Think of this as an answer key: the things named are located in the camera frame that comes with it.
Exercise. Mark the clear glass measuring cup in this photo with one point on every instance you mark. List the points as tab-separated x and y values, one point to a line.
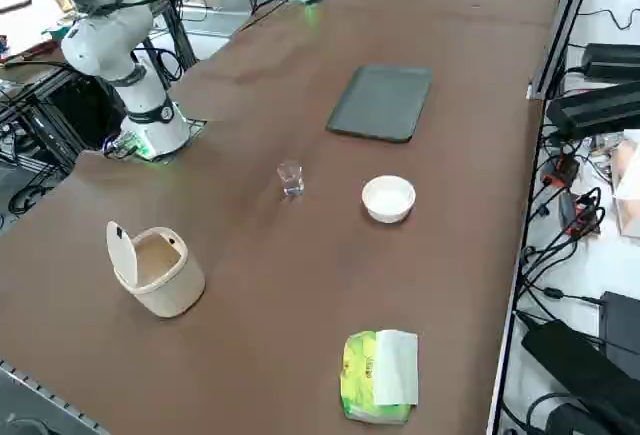
290	180

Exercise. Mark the white bowl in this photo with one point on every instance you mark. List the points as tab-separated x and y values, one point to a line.
388	200

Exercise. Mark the dark grey tray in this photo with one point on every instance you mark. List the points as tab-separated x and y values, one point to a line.
380	105

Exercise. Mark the beige lidded trash can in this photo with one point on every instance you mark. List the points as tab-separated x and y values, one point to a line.
170	290

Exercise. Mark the green tissue pack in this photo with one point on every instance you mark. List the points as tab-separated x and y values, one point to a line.
365	380

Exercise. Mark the red and black connector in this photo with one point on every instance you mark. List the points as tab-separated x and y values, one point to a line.
562	170
582	217

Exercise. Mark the black power adapter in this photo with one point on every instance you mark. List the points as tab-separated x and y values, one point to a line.
595	107
570	360
615	60
625	330

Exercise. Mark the pale cardboard box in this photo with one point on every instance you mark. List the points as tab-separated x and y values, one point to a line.
630	185

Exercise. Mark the wooden board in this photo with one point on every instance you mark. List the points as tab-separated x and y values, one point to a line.
30	25

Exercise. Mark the aluminium frame rail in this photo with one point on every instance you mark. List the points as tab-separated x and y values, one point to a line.
555	45

